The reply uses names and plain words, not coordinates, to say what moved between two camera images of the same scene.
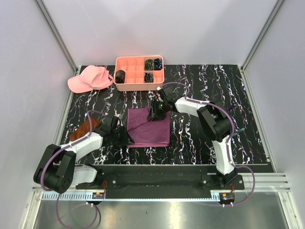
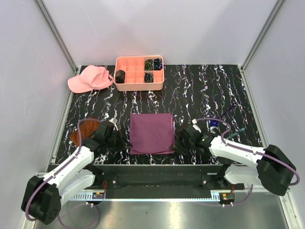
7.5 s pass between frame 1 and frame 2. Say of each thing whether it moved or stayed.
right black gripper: moved
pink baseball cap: stayed
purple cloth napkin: moved
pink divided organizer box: stayed
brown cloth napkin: stayed
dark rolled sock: stayed
